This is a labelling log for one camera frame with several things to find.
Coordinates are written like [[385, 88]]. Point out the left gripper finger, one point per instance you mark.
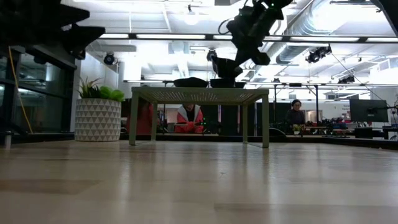
[[73, 15], [82, 37]]

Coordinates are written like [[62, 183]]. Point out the black small square mini plate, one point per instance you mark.
[[222, 83]]

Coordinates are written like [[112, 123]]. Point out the black leaf-shaped mini plate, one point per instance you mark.
[[190, 82]]

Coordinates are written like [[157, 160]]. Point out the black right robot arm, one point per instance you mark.
[[388, 12]]

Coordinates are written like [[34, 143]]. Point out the black background robot arm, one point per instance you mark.
[[332, 124]]

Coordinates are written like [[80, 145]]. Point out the ceiling light strip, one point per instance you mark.
[[273, 38], [382, 40], [323, 39], [113, 36], [171, 36]]

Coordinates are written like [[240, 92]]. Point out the black ceiling spotlight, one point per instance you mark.
[[109, 59], [211, 54], [346, 80], [317, 55]]

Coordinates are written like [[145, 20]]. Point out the green perforated metal shelf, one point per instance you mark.
[[199, 93]]

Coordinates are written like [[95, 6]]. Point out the person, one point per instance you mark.
[[143, 119], [295, 115], [189, 119]]

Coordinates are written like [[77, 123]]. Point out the succulent in white pot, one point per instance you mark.
[[98, 121]]

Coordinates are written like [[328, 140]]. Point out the small white cylinder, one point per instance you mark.
[[7, 141]]

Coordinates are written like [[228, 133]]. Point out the black computer monitor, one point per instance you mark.
[[368, 110]]

